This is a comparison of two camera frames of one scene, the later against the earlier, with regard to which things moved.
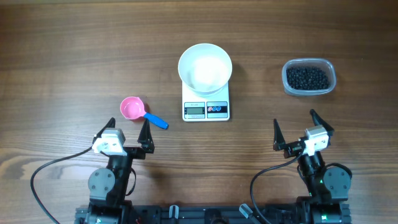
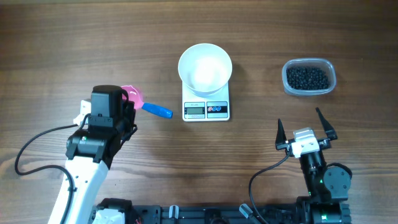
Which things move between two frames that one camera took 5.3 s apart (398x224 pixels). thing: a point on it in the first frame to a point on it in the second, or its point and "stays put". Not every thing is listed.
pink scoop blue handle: (132, 107) to (135, 96)
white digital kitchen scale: (214, 108) stays put
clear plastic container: (308, 76) stays put
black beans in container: (307, 78) stays put
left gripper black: (143, 139) to (129, 107)
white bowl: (205, 69) stays put
